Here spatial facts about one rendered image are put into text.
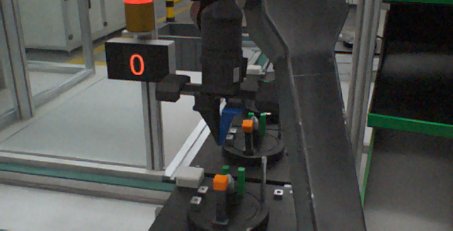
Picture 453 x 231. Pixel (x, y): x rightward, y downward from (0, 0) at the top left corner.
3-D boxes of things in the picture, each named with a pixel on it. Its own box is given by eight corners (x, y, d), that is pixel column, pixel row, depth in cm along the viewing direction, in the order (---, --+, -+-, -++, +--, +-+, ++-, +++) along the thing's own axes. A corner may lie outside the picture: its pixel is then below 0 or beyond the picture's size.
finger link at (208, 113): (216, 110, 63) (225, 96, 69) (191, 108, 64) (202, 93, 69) (215, 154, 66) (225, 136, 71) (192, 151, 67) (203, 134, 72)
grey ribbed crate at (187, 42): (245, 79, 263) (246, 40, 255) (146, 71, 276) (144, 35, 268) (257, 60, 302) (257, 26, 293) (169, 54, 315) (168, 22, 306)
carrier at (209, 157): (303, 193, 87) (307, 134, 83) (185, 178, 92) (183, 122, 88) (309, 140, 109) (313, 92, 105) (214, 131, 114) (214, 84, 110)
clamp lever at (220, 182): (225, 224, 70) (225, 181, 67) (213, 222, 70) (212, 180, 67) (230, 210, 73) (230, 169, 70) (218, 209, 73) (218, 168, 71)
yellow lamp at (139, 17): (148, 32, 78) (146, 4, 76) (121, 31, 79) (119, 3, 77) (158, 27, 83) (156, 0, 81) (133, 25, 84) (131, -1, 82)
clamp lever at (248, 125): (253, 152, 93) (251, 127, 88) (243, 151, 93) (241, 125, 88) (255, 139, 96) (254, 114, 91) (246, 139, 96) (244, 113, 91)
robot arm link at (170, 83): (285, 57, 58) (290, 44, 64) (151, 46, 62) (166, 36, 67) (282, 115, 61) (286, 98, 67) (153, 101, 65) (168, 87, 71)
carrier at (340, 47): (391, 58, 180) (396, 27, 175) (330, 54, 185) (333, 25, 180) (385, 44, 202) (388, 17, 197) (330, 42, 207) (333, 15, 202)
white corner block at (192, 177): (198, 197, 86) (197, 178, 84) (175, 194, 87) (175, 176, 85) (204, 185, 90) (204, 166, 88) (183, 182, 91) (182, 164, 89)
